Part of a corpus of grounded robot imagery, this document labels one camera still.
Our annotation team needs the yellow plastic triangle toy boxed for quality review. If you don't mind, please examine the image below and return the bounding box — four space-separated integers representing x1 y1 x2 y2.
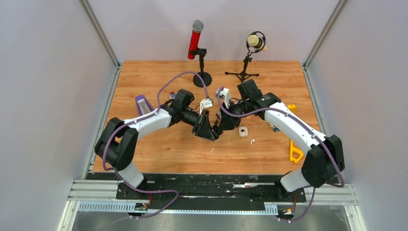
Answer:
289 140 304 163

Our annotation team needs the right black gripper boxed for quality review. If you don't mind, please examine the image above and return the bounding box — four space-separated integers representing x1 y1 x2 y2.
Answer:
218 100 251 131

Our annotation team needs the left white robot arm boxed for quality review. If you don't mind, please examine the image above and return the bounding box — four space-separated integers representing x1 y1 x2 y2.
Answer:
94 89 219 199

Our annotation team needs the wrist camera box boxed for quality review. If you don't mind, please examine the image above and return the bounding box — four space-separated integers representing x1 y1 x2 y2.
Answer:
199 98 214 114
216 88 231 108

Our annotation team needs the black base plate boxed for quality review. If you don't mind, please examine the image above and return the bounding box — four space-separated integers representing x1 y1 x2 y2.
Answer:
85 172 322 212

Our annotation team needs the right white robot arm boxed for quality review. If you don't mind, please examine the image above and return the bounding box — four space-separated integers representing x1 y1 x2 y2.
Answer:
216 79 345 201

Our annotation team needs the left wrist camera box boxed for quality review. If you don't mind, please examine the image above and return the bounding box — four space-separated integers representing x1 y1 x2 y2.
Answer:
199 98 214 114

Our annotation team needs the beige condenser microphone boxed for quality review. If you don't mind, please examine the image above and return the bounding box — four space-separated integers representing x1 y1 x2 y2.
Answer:
246 31 268 53

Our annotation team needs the purple metronome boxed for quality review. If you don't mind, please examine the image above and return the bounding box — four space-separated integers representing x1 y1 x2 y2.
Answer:
135 95 153 116

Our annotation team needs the red glitter microphone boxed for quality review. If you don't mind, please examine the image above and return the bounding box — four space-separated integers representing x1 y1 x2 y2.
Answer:
187 20 204 60

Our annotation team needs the yellow stacking toy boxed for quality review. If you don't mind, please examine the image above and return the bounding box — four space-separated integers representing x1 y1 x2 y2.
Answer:
287 104 297 114

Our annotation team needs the black tripod mic stand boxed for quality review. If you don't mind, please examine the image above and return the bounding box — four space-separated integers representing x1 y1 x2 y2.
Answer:
224 51 260 83

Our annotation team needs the white earbud charging case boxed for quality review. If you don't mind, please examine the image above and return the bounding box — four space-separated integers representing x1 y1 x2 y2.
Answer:
238 126 249 137

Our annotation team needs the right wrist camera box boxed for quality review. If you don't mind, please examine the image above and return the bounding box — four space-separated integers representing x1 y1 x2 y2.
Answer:
216 88 231 108

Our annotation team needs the small clown figurine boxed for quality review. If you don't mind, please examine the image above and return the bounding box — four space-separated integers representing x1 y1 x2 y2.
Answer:
169 91 176 99

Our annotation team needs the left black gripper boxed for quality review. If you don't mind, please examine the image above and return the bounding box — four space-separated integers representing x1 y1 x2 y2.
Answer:
182 108 216 142

